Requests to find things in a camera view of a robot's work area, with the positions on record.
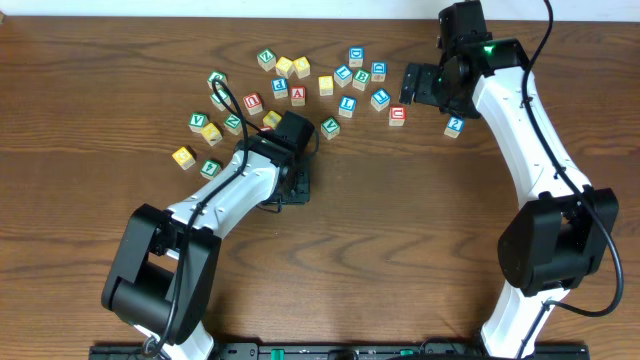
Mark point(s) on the green 4 block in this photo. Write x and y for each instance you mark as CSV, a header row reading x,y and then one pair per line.
x,y
210,169

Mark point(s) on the yellow block top right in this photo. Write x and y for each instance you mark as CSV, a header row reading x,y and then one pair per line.
x,y
302,67

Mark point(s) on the yellow K block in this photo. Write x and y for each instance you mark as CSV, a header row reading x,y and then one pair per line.
x,y
211,134

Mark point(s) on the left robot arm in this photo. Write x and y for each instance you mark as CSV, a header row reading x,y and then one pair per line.
x,y
161,278

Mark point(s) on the yellow centre block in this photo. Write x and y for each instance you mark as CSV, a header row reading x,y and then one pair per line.
x,y
326,85

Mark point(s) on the green B block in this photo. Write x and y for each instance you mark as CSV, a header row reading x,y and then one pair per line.
x,y
361,79

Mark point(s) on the red U block right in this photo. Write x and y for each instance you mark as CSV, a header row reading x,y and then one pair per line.
x,y
397,116

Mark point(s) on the blue P block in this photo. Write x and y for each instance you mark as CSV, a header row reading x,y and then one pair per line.
x,y
280,87

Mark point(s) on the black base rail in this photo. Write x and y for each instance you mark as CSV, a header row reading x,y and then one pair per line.
x,y
438,349

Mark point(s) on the green J block left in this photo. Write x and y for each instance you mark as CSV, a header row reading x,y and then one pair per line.
x,y
217,80

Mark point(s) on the blue 2 block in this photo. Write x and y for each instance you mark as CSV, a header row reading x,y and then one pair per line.
x,y
454,127

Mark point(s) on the green 7 block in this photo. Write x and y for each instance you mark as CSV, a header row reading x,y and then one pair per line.
x,y
220,99

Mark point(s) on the green V block left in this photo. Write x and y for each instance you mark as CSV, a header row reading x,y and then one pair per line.
x,y
197,122

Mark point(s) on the yellow S block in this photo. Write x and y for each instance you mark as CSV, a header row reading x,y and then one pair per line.
x,y
284,67

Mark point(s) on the blue L block lower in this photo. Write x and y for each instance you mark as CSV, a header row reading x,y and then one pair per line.
x,y
347,106

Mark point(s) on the green V block centre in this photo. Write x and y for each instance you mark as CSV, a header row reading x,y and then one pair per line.
x,y
330,128

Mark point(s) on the green N block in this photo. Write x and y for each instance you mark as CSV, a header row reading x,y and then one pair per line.
x,y
233,124

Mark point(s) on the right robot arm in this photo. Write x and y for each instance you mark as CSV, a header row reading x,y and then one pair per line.
x,y
563,227

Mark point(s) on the blue D block top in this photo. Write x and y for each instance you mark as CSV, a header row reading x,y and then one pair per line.
x,y
356,57

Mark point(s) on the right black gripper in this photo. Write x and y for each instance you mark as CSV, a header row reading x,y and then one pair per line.
x,y
428,73

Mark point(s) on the red u block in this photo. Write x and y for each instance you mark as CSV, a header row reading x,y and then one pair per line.
x,y
253,103
397,116

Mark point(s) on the blue d block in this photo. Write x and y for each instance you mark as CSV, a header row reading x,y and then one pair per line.
x,y
356,57
379,71

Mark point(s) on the green Z block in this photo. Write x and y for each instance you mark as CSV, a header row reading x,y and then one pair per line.
x,y
267,59

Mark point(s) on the green v block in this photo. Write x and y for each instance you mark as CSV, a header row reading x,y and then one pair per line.
x,y
330,128
197,122

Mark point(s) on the red U block left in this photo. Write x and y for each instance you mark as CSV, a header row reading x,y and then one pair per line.
x,y
253,103

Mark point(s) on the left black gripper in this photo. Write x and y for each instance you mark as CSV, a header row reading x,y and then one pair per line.
x,y
298,187

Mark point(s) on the blue D block right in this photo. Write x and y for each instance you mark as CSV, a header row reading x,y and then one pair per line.
x,y
379,71

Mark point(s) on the red A block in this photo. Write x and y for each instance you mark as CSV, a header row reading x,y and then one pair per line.
x,y
298,96

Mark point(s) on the yellow C block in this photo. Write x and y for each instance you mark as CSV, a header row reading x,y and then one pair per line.
x,y
272,119

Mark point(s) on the yellow G block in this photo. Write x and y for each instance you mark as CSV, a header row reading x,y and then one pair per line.
x,y
184,157

